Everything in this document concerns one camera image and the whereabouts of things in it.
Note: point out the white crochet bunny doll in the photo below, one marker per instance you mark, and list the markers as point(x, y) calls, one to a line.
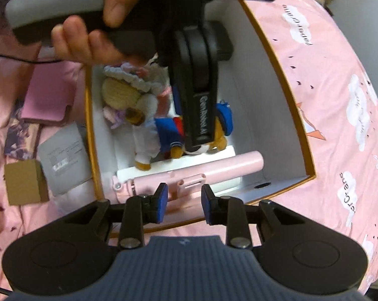
point(123, 94)

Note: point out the pink wallet case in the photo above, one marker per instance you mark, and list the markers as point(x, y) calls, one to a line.
point(47, 94)

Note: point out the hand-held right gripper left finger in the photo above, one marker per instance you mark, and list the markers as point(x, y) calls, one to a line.
point(162, 201)

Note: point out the grey flat packet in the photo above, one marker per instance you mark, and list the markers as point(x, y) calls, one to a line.
point(66, 160)

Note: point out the small brown cardboard box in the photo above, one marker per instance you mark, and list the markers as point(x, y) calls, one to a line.
point(25, 182)

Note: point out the white box with orange rim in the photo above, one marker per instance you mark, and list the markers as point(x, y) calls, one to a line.
point(264, 106)

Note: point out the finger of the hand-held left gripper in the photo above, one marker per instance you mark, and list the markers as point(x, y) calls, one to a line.
point(197, 131)

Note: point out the purple printed booklet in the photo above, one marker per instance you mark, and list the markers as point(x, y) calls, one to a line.
point(21, 139)

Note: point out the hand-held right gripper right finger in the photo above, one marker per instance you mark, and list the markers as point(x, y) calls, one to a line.
point(205, 204)

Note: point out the pink cylindrical device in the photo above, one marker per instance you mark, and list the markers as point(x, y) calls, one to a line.
point(214, 166)

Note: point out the plush dog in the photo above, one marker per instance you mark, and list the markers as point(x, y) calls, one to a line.
point(168, 131)

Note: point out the person's left hand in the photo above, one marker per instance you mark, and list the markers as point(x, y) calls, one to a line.
point(82, 47)

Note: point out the white rectangular box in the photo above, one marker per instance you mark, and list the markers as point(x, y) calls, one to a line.
point(145, 171)

